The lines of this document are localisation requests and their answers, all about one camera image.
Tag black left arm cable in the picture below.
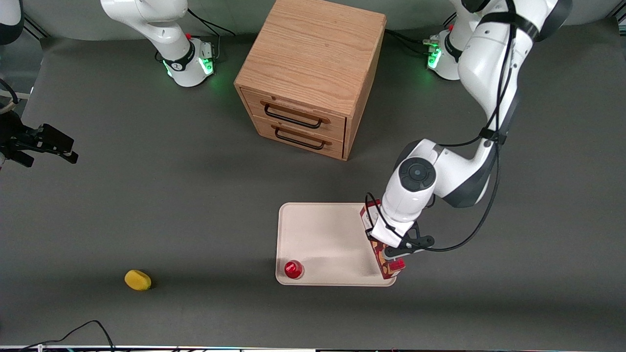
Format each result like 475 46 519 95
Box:
364 0 520 253

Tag wooden drawer with long handle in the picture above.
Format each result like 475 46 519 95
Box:
241 88 348 143

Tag black right arm cable loop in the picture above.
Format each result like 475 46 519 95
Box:
0 78 20 105

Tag wooden two-drawer cabinet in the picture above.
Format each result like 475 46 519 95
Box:
234 0 387 161

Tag thin black table-edge cable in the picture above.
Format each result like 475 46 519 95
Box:
19 320 116 352

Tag wooden drawer with short handle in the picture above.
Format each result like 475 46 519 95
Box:
253 116 346 160

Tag black base cable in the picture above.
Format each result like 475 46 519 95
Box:
385 28 432 47
187 7 237 38
391 34 435 56

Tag black right base cable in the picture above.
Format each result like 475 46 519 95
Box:
187 7 237 38

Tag cream plastic tray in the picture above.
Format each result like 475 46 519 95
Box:
275 202 397 287

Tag short black drawer handle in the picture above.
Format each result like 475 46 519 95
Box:
274 125 327 151

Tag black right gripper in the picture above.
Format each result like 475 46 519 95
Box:
0 111 79 168

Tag long black drawer handle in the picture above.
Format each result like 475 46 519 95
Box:
264 103 325 130

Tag red cookie box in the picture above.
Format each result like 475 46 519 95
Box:
359 199 407 280

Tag black left base cable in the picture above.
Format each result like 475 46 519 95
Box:
385 28 432 47
391 34 435 56

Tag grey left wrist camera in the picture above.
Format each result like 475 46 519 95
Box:
369 221 413 248

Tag yellow toy fruit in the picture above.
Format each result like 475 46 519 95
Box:
124 269 152 292

